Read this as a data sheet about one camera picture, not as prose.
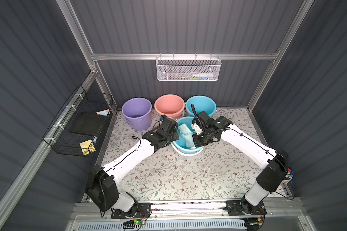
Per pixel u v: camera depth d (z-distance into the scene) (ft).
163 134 1.95
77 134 2.36
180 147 2.46
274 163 1.41
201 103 3.47
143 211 2.41
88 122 2.47
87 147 1.96
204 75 3.06
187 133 2.57
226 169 2.88
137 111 3.43
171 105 3.55
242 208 2.20
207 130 1.96
